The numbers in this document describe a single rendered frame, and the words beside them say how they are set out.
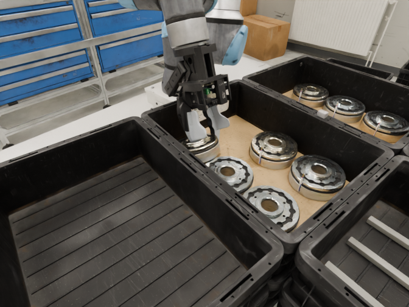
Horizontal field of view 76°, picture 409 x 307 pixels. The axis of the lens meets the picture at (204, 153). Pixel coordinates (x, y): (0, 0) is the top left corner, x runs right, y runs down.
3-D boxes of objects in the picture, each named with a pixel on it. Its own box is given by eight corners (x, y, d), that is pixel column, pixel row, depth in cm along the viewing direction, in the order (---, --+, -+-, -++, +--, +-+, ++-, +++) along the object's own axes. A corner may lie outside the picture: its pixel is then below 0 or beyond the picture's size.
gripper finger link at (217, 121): (230, 145, 57) (216, 108, 52) (212, 141, 61) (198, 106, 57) (239, 137, 58) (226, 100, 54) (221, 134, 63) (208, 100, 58)
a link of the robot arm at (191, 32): (158, 28, 49) (192, 22, 53) (164, 53, 51) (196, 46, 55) (181, 20, 43) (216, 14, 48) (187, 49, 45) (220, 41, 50)
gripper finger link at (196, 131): (202, 158, 52) (199, 111, 50) (185, 153, 57) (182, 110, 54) (213, 155, 54) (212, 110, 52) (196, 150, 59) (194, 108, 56)
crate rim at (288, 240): (139, 123, 57) (137, 113, 55) (238, 86, 71) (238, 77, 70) (287, 259, 33) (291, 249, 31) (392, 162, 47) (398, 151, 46)
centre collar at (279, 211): (249, 203, 46) (249, 200, 45) (270, 192, 48) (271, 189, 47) (267, 223, 42) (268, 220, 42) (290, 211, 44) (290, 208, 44)
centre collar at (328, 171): (300, 169, 52) (300, 167, 52) (315, 159, 55) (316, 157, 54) (321, 183, 49) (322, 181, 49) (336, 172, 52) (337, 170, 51)
